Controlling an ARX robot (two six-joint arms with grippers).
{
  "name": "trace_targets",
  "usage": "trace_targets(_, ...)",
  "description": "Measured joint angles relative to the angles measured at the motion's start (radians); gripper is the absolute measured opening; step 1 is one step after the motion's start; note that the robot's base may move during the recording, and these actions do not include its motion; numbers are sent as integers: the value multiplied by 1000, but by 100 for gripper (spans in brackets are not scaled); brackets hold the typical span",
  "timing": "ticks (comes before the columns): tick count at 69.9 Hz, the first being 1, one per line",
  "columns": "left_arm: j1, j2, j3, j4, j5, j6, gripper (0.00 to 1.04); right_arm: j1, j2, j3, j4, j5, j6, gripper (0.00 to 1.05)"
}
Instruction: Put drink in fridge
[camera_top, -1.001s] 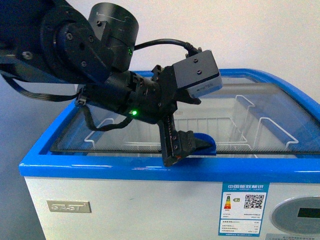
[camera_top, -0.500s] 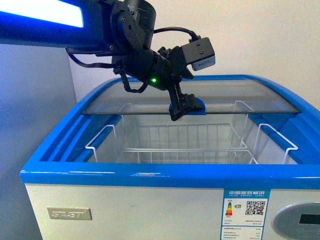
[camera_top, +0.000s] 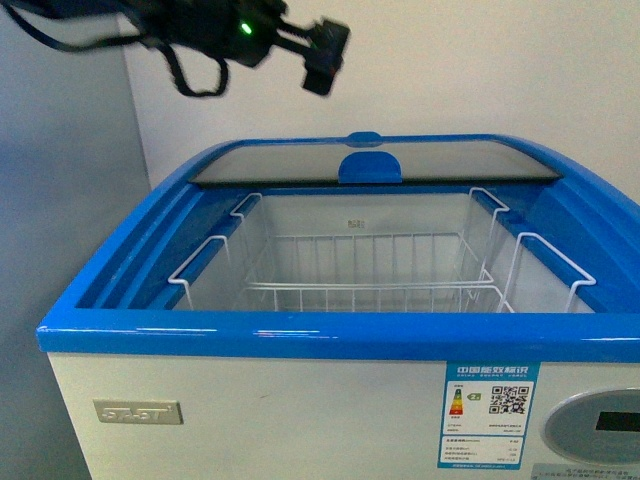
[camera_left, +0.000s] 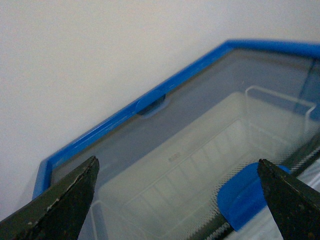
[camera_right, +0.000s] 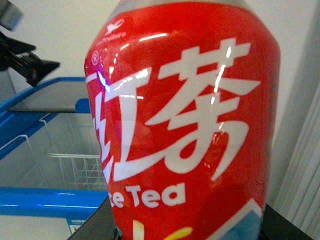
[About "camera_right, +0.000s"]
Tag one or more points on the white chest freezer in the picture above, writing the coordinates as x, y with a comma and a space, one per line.
34, 203

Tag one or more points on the white wire freezer basket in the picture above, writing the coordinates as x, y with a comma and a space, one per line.
80, 171

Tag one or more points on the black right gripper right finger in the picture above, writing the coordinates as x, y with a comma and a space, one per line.
276, 227

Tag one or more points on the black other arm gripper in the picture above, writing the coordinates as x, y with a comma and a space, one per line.
17, 54

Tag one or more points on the red iced tea bottle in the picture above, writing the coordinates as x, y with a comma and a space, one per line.
183, 97

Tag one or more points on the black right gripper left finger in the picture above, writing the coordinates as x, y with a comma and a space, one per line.
99, 226

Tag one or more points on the glass freezer lid blue frame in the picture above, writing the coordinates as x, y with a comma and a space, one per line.
21, 115

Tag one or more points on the blue energy label sticker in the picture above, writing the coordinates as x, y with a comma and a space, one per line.
75, 222

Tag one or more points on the white curtain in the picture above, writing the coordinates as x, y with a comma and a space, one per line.
299, 196

